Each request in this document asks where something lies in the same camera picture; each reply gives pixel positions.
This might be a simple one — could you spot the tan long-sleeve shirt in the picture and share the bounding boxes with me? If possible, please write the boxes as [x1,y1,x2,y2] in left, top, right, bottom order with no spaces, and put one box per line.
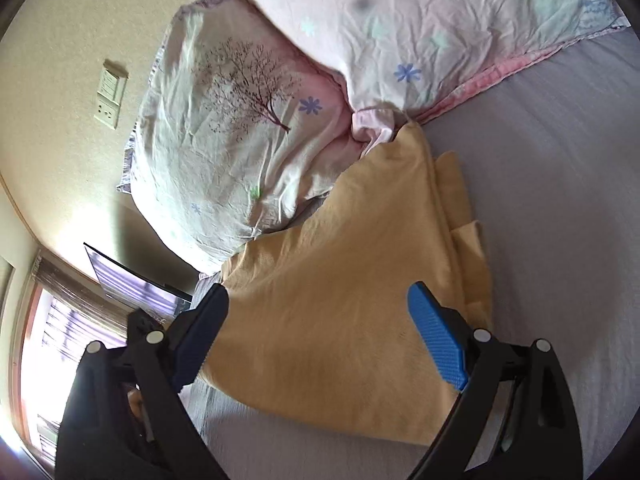
[201,123,491,445]

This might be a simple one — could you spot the dark flat screen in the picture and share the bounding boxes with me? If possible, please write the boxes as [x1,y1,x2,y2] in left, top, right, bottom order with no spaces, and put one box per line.
[84,243,192,321]

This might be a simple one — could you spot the lavender bed sheet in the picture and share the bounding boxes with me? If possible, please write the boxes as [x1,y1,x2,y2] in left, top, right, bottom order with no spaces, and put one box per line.
[188,32,639,479]

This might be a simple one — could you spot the left floral pink pillow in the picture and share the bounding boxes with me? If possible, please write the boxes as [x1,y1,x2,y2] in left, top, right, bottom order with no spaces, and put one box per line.
[122,0,367,274]

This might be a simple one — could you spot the floral pink pillow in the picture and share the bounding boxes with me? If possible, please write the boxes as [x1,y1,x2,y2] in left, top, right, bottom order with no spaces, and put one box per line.
[250,0,628,122]
[122,0,367,274]

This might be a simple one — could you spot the right floral pink pillow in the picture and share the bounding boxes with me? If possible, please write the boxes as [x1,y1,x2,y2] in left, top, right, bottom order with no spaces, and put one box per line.
[250,0,628,122]

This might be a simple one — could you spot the white wall switch socket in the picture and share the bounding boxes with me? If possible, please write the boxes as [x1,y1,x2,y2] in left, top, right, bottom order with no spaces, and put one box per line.
[93,60,128,130]

